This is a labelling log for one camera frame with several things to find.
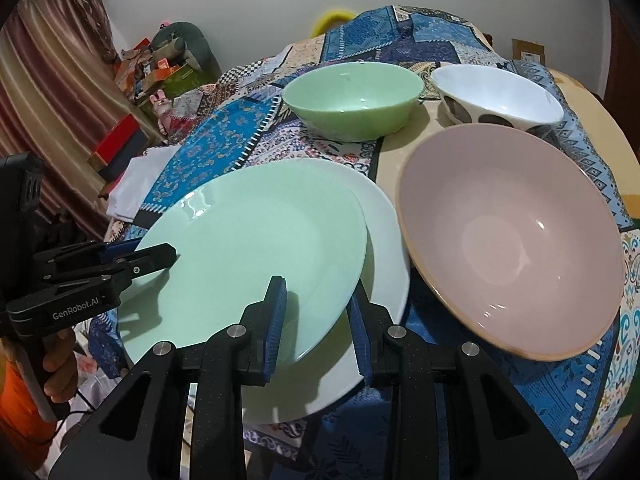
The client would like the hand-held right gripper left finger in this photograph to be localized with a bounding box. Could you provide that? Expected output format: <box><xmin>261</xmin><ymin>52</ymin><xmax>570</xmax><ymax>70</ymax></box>
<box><xmin>47</xmin><ymin>275</ymin><xmax>288</xmax><ymax>480</ymax></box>

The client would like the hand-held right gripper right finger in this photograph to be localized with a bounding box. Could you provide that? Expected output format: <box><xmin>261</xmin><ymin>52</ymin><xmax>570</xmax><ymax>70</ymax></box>
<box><xmin>348</xmin><ymin>290</ymin><xmax>576</xmax><ymax>480</ymax></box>

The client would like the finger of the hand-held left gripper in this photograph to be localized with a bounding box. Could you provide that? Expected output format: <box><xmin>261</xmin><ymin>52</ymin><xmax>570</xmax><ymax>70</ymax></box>
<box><xmin>35</xmin><ymin>239</ymin><xmax>141</xmax><ymax>273</ymax></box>
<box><xmin>47</xmin><ymin>243</ymin><xmax>179</xmax><ymax>301</ymax></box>

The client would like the white plate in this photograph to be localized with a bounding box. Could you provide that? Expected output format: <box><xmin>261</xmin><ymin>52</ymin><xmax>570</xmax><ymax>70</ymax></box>
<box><xmin>240</xmin><ymin>160</ymin><xmax>411</xmax><ymax>423</ymax></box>

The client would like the green plate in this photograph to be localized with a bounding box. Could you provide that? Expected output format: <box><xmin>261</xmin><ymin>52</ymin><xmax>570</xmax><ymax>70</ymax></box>
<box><xmin>121</xmin><ymin>162</ymin><xmax>368</xmax><ymax>363</ymax></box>

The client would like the pink bowl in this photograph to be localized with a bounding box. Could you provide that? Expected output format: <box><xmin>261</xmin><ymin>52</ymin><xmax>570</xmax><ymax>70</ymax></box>
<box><xmin>395</xmin><ymin>125</ymin><xmax>626</xmax><ymax>362</ymax></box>

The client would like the green bowl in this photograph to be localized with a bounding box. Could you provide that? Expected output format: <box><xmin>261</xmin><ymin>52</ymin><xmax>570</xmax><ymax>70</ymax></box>
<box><xmin>282</xmin><ymin>61</ymin><xmax>423</xmax><ymax>142</ymax></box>

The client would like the white bowl with dark spots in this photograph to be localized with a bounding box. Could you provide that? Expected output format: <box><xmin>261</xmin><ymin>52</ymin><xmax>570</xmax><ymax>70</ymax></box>
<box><xmin>431</xmin><ymin>64</ymin><xmax>565</xmax><ymax>133</ymax></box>

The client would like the person's left hand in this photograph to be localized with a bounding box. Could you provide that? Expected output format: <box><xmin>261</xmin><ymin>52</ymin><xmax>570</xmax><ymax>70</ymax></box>
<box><xmin>42</xmin><ymin>327</ymin><xmax>78</xmax><ymax>408</ymax></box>

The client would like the white cloth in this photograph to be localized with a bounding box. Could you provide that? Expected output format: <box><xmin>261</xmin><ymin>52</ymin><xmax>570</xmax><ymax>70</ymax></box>
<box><xmin>107</xmin><ymin>147</ymin><xmax>173</xmax><ymax>222</ymax></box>

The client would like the orange clothing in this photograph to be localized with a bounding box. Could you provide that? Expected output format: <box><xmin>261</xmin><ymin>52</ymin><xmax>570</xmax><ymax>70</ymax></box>
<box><xmin>0</xmin><ymin>340</ymin><xmax>56</xmax><ymax>471</ymax></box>

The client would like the red box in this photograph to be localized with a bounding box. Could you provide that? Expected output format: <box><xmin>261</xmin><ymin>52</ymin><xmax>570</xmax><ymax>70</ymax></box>
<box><xmin>90</xmin><ymin>114</ymin><xmax>143</xmax><ymax>168</ymax></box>

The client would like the pink bunny toy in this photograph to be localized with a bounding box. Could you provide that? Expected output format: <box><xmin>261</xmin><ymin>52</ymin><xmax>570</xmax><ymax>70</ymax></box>
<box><xmin>150</xmin><ymin>89</ymin><xmax>173</xmax><ymax>133</ymax></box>

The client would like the blue patchwork blanket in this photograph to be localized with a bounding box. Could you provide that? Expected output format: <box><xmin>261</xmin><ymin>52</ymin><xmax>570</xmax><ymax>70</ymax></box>
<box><xmin>75</xmin><ymin>5</ymin><xmax>640</xmax><ymax>480</ymax></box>

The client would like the striped curtain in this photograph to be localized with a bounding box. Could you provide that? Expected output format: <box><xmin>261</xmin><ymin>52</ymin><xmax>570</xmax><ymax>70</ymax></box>
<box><xmin>0</xmin><ymin>0</ymin><xmax>161</xmax><ymax>241</ymax></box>

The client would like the green cardboard box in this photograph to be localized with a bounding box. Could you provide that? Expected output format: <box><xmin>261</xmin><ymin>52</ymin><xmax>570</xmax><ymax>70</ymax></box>
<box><xmin>160</xmin><ymin>62</ymin><xmax>216</xmax><ymax>101</ymax></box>

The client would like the pile of boxes and toys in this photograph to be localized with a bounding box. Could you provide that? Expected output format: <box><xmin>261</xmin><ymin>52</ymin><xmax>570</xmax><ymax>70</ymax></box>
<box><xmin>112</xmin><ymin>35</ymin><xmax>186</xmax><ymax>106</ymax></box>

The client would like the grey plush toy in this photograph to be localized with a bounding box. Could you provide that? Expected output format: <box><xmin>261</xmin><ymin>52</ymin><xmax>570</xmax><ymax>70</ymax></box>
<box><xmin>150</xmin><ymin>21</ymin><xmax>221</xmax><ymax>83</ymax></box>

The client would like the yellow foam tube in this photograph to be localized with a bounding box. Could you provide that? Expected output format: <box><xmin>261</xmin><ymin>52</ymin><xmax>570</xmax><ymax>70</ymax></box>
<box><xmin>310</xmin><ymin>8</ymin><xmax>357</xmax><ymax>38</ymax></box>

